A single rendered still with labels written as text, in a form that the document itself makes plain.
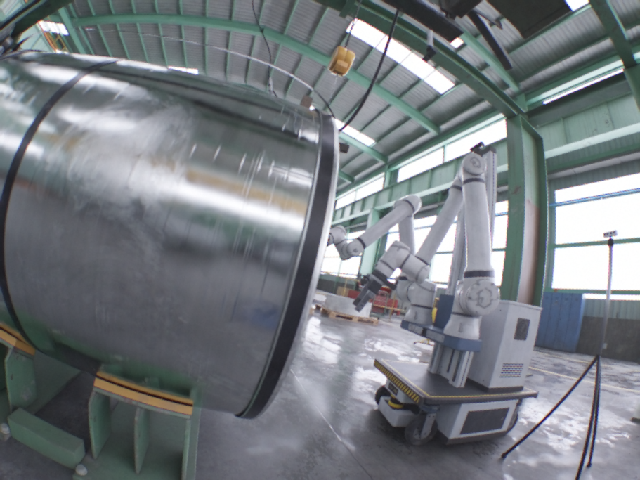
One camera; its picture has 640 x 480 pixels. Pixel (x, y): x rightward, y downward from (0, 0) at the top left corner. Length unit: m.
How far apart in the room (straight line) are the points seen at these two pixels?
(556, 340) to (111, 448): 10.11
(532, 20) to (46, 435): 1.73
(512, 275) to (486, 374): 2.24
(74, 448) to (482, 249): 1.63
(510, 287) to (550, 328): 6.56
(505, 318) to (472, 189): 0.73
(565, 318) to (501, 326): 8.43
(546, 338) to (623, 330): 2.73
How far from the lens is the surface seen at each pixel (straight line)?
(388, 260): 1.22
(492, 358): 1.67
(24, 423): 1.06
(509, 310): 1.65
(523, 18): 0.87
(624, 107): 11.50
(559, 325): 10.08
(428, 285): 1.79
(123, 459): 1.04
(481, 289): 1.21
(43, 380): 1.40
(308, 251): 0.51
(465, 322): 1.40
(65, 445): 0.98
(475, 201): 1.32
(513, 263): 3.80
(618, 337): 10.03
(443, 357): 1.85
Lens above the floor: 0.74
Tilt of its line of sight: 9 degrees up
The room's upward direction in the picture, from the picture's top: 13 degrees clockwise
